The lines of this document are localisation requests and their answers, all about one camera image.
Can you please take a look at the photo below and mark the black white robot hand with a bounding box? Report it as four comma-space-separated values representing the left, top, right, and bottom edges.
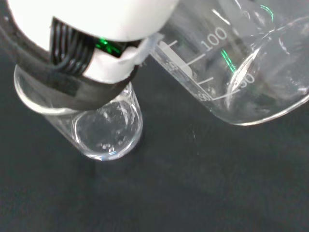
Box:
0, 0, 181, 110

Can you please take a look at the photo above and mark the black cloth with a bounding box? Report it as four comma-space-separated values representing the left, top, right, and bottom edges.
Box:
0, 29, 309, 232

